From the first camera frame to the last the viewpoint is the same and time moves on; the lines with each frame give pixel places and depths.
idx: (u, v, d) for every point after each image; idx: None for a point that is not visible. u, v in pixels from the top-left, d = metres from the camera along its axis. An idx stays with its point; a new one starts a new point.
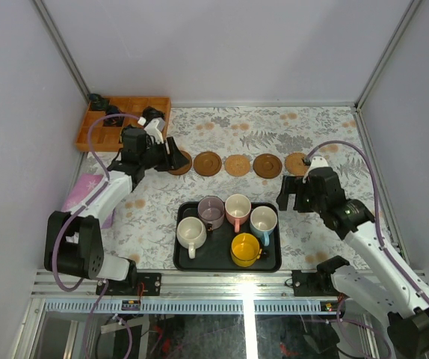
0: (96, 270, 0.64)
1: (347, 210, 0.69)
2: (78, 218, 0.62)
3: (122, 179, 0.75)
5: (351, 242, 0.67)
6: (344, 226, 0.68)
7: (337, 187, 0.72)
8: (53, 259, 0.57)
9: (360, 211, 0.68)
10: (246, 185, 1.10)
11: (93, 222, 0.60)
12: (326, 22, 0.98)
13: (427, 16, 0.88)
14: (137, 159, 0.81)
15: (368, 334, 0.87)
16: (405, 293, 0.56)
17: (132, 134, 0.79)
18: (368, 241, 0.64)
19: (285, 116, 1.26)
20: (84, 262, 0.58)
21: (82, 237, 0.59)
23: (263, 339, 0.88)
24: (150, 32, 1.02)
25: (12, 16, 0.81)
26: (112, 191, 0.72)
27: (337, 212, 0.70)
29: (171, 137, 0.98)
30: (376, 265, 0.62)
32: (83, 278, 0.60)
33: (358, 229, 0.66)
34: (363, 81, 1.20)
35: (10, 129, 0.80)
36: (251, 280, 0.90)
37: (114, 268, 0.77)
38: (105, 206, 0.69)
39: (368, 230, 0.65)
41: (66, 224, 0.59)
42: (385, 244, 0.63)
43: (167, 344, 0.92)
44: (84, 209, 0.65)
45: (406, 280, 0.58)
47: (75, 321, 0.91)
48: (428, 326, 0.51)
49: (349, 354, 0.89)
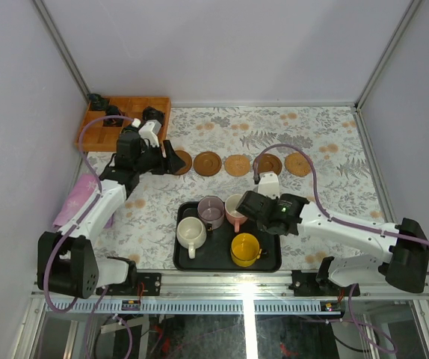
0: (92, 286, 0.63)
1: (283, 209, 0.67)
2: (70, 238, 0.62)
3: (114, 191, 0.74)
5: (305, 231, 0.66)
6: (291, 224, 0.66)
7: (263, 199, 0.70)
8: (45, 280, 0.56)
9: (292, 203, 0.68)
10: (246, 185, 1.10)
11: (85, 244, 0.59)
12: (326, 24, 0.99)
13: (427, 16, 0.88)
14: (131, 164, 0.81)
15: (367, 328, 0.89)
16: (374, 242, 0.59)
17: (126, 140, 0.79)
18: (318, 221, 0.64)
19: (285, 116, 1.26)
20: (76, 283, 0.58)
21: (73, 258, 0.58)
23: (263, 339, 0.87)
24: (149, 32, 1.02)
25: (13, 15, 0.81)
26: (104, 206, 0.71)
27: (276, 215, 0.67)
29: (168, 141, 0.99)
30: (335, 234, 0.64)
32: (77, 297, 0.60)
33: (302, 217, 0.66)
34: (364, 82, 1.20)
35: (10, 129, 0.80)
36: (251, 280, 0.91)
37: (113, 272, 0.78)
38: (97, 223, 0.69)
39: (310, 211, 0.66)
41: (57, 246, 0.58)
42: (330, 214, 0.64)
43: (167, 344, 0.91)
44: (75, 227, 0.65)
45: (368, 229, 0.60)
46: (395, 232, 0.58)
47: (75, 321, 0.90)
48: (409, 256, 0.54)
49: (348, 344, 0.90)
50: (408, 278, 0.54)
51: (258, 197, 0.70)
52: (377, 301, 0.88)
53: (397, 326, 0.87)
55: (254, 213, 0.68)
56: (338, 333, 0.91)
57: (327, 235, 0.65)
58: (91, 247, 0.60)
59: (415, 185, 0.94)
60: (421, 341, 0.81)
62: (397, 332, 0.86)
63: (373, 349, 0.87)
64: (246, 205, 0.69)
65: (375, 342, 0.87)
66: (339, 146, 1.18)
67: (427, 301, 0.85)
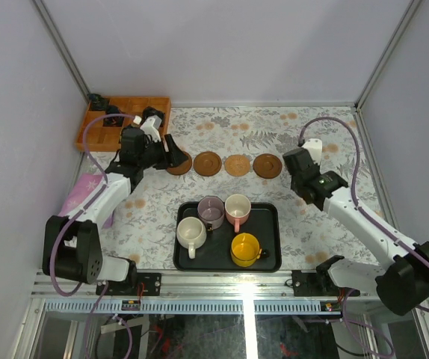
0: (96, 273, 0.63)
1: (322, 180, 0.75)
2: (76, 223, 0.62)
3: (119, 183, 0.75)
5: (329, 209, 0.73)
6: (320, 196, 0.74)
7: (310, 163, 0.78)
8: (51, 264, 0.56)
9: (333, 179, 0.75)
10: (246, 185, 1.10)
11: (92, 227, 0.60)
12: (326, 23, 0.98)
13: (427, 16, 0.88)
14: (136, 160, 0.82)
15: (368, 332, 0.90)
16: (383, 244, 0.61)
17: (129, 136, 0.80)
18: (344, 204, 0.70)
19: (285, 116, 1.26)
20: (82, 266, 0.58)
21: (80, 241, 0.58)
23: (263, 339, 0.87)
24: (149, 32, 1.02)
25: (12, 15, 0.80)
26: (110, 194, 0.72)
27: (313, 182, 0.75)
29: (170, 135, 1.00)
30: (354, 223, 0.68)
32: (81, 283, 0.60)
33: (332, 194, 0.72)
34: (364, 82, 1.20)
35: (10, 129, 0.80)
36: (251, 280, 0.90)
37: (113, 269, 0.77)
38: (103, 212, 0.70)
39: (343, 194, 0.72)
41: (63, 229, 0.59)
42: (359, 203, 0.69)
43: (167, 344, 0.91)
44: (82, 213, 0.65)
45: (385, 233, 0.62)
46: (409, 247, 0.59)
47: (75, 321, 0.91)
48: (411, 274, 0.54)
49: (347, 348, 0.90)
50: (398, 292, 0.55)
51: (309, 159, 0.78)
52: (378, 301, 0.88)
53: (397, 326, 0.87)
55: (297, 170, 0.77)
56: (338, 333, 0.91)
57: (347, 221, 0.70)
58: (96, 232, 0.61)
59: (415, 185, 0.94)
60: (421, 342, 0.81)
62: (397, 333, 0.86)
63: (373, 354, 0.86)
64: (297, 158, 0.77)
65: (376, 350, 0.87)
66: (339, 146, 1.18)
67: (427, 301, 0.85)
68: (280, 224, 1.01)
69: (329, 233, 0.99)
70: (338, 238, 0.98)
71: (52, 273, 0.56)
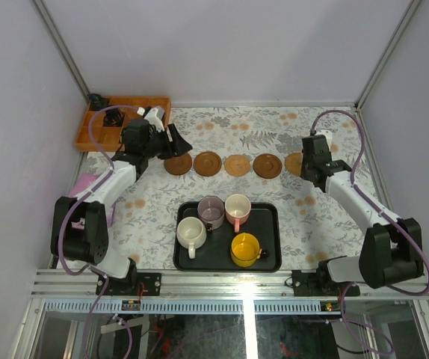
0: (102, 254, 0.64)
1: (329, 165, 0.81)
2: (84, 203, 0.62)
3: (125, 170, 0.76)
5: (330, 187, 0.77)
6: (323, 177, 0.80)
7: (324, 149, 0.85)
8: (59, 243, 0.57)
9: (339, 165, 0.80)
10: (246, 185, 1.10)
11: (99, 208, 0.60)
12: (326, 24, 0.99)
13: (427, 16, 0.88)
14: (141, 149, 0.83)
15: (368, 332, 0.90)
16: (367, 214, 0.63)
17: (135, 126, 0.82)
18: (342, 182, 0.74)
19: (285, 116, 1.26)
20: (90, 245, 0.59)
21: (88, 221, 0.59)
23: (263, 339, 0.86)
24: (150, 32, 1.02)
25: (12, 15, 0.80)
26: (116, 179, 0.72)
27: (321, 165, 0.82)
29: (173, 126, 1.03)
30: (346, 197, 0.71)
32: (89, 263, 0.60)
33: (334, 175, 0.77)
34: (364, 82, 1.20)
35: (10, 129, 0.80)
36: (251, 280, 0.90)
37: (116, 265, 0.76)
38: (109, 195, 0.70)
39: (344, 175, 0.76)
41: (72, 209, 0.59)
42: (355, 181, 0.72)
43: (167, 344, 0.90)
44: (90, 194, 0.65)
45: (371, 205, 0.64)
46: (392, 218, 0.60)
47: (75, 321, 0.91)
48: (385, 241, 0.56)
49: (347, 348, 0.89)
50: (372, 259, 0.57)
51: (323, 146, 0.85)
52: (377, 301, 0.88)
53: (396, 327, 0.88)
55: (312, 152, 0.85)
56: (338, 333, 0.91)
57: (342, 197, 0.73)
58: (104, 215, 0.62)
59: (415, 185, 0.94)
60: (421, 341, 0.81)
62: (397, 333, 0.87)
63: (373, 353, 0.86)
64: (313, 142, 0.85)
65: (376, 348, 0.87)
66: (339, 146, 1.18)
67: (427, 301, 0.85)
68: (280, 224, 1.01)
69: (329, 233, 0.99)
70: (338, 238, 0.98)
71: (61, 253, 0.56)
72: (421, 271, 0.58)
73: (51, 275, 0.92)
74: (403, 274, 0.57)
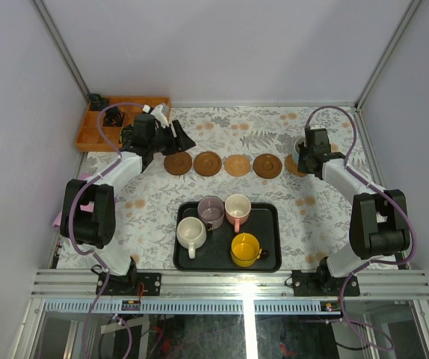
0: (110, 238, 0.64)
1: (326, 155, 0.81)
2: (93, 186, 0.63)
3: (132, 160, 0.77)
5: (326, 171, 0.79)
6: (320, 168, 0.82)
7: (325, 140, 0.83)
8: (70, 222, 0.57)
9: (335, 155, 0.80)
10: (246, 185, 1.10)
11: (109, 190, 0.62)
12: (326, 24, 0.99)
13: (427, 16, 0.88)
14: (147, 143, 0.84)
15: (368, 330, 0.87)
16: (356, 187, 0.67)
17: (143, 120, 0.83)
18: (336, 165, 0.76)
19: (285, 116, 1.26)
20: (99, 226, 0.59)
21: (98, 203, 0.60)
23: (263, 339, 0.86)
24: (150, 32, 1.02)
25: (12, 15, 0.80)
26: (124, 167, 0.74)
27: (318, 155, 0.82)
29: (177, 121, 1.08)
30: (339, 178, 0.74)
32: (96, 244, 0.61)
33: (329, 161, 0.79)
34: (363, 82, 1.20)
35: (10, 129, 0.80)
36: (251, 280, 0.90)
37: (117, 260, 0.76)
38: (119, 179, 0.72)
39: (337, 160, 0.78)
41: (82, 189, 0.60)
42: (347, 162, 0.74)
43: (167, 344, 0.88)
44: (100, 179, 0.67)
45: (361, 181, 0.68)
46: (380, 188, 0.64)
47: (75, 321, 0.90)
48: (371, 208, 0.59)
49: (347, 345, 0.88)
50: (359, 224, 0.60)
51: (325, 137, 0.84)
52: (377, 301, 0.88)
53: (396, 327, 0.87)
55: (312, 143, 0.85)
56: (338, 333, 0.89)
57: (336, 179, 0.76)
58: (113, 198, 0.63)
59: (414, 185, 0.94)
60: (421, 342, 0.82)
62: (397, 332, 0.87)
63: (371, 349, 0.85)
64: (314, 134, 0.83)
65: (374, 342, 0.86)
66: (339, 146, 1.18)
67: (427, 301, 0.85)
68: (280, 224, 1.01)
69: (329, 232, 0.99)
70: (338, 238, 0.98)
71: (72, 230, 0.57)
72: (408, 244, 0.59)
73: (51, 275, 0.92)
74: (390, 244, 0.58)
